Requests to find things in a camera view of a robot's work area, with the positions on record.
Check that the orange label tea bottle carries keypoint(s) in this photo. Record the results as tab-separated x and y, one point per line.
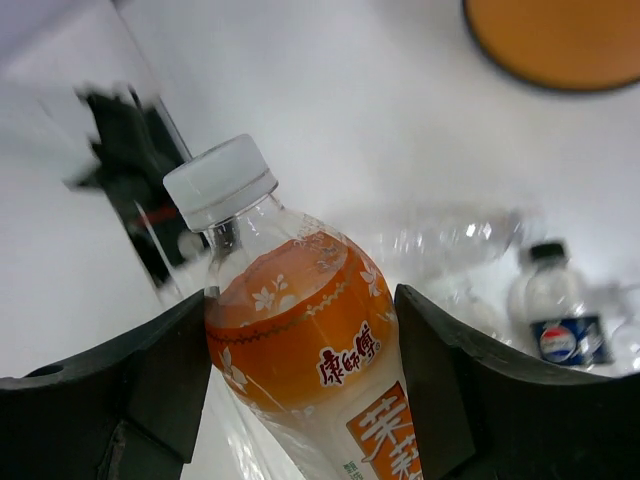
299	321

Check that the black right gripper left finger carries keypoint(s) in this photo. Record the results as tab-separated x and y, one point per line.
129	408

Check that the orange cylindrical bin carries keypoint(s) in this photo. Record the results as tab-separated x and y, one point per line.
573	46

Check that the large clear ribbed bottle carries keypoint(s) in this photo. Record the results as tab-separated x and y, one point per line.
618	306

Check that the pepsi label small bottle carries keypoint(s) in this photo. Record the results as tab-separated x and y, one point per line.
552	308

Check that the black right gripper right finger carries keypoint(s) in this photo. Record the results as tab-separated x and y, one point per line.
483	410

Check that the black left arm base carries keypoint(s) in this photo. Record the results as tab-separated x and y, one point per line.
137	143

